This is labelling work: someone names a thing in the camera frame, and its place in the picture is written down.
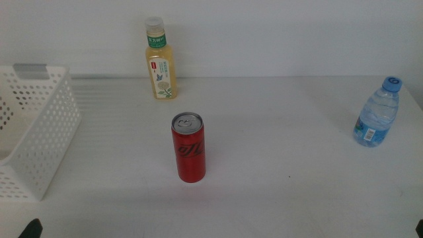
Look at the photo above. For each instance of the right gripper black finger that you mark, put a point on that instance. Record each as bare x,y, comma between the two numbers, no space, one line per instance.
420,229

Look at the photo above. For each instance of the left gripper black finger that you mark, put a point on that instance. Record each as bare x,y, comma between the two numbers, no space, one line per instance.
33,229

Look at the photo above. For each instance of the clear water bottle blue cap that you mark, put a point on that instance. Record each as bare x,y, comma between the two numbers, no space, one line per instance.
376,115

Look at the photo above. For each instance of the red cola can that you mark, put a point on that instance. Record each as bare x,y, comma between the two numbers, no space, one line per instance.
188,155

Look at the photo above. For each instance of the yellow tea bottle green label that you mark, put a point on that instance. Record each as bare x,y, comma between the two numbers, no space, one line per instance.
161,66

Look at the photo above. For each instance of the white perforated plastic basket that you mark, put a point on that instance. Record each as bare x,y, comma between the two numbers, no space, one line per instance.
49,132

